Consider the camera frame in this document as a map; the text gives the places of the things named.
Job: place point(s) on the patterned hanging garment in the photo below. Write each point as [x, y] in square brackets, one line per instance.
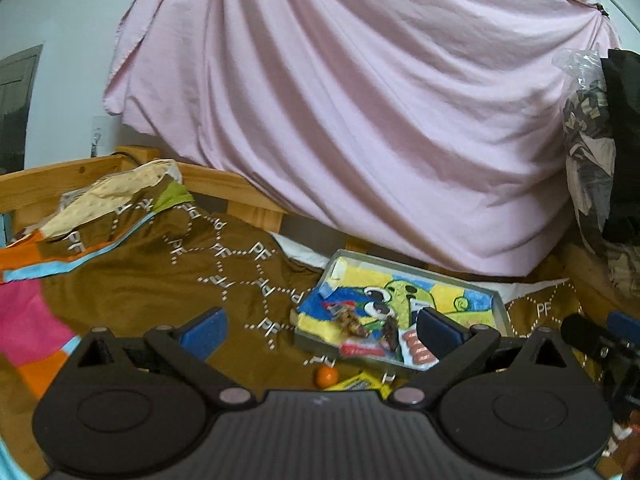
[600, 123]

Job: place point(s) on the pink hanging sheet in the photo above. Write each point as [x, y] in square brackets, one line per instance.
[430, 127]

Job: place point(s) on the packaged sausage links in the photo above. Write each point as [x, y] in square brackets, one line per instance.
[414, 353]

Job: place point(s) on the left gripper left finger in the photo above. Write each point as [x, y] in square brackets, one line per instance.
[184, 350]

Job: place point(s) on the cartoon frog tray liner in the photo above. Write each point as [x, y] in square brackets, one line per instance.
[400, 304]

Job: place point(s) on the brown patterned blanket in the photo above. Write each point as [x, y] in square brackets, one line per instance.
[83, 396]

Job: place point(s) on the yellow snack bar wrapper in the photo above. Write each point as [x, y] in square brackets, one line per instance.
[363, 381]

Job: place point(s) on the grey door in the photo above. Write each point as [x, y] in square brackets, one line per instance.
[17, 79]

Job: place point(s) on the small orange tangerine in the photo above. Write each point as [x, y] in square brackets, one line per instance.
[326, 377]

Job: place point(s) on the chocolate cookie snack pack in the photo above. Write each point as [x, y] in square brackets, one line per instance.
[351, 333]

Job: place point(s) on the dark dried meat snack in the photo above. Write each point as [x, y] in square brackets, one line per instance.
[390, 334]

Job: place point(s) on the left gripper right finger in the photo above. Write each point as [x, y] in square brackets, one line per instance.
[461, 353]

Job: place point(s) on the grey metal tray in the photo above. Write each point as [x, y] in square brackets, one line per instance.
[350, 309]

